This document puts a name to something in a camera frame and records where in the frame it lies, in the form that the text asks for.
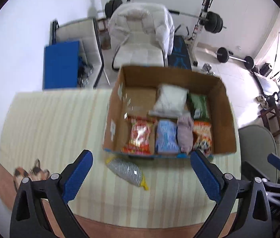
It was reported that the orange mushroom snack bag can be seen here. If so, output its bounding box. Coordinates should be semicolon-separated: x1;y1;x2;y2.
193;120;213;155

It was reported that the white padded armchair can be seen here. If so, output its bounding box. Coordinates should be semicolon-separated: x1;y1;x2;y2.
108;2;175;71

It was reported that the striped cream table mat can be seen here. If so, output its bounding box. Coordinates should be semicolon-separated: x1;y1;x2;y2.
0;89;215;237

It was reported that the black dumbbell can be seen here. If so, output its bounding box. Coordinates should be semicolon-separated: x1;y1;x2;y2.
216;47;255;70

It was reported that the weight bench barbell rack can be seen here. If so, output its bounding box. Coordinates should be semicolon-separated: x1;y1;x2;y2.
105;0;223;69

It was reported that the light blue tissue pack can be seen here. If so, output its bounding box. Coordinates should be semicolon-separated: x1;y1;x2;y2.
155;119;180;155

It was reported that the silver scrubber with yellow sponge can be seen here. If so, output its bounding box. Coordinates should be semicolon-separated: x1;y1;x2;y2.
105;157;149;191

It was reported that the red floral snack bag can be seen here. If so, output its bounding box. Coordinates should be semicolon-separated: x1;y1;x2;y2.
122;115;157;155

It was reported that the white soft pillow pack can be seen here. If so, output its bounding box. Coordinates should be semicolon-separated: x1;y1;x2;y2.
148;84;189;119

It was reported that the grey round chair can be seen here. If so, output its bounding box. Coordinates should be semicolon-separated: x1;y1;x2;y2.
238;125;278;182

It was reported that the green noodle snack bag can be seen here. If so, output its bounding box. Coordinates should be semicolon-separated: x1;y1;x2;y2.
187;93;210;121

